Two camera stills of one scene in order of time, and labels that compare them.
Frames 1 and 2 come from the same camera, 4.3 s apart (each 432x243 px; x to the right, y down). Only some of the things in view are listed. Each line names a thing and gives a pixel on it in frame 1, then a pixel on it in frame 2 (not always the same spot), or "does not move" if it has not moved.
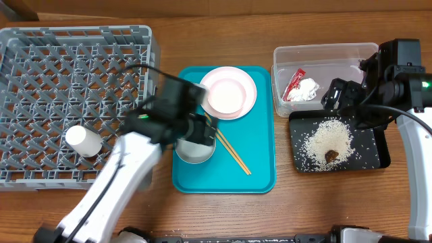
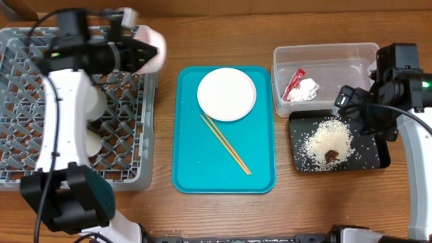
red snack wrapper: [293, 84] does not move
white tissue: [307, 90] does not move
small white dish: [227, 96] to [156, 63]
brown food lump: [331, 155] does not move
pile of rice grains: [325, 135] does not move
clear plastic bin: [302, 72] does not move
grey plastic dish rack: [53, 79] does not move
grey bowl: [194, 153] to [96, 103]
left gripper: [201, 136] to [136, 59]
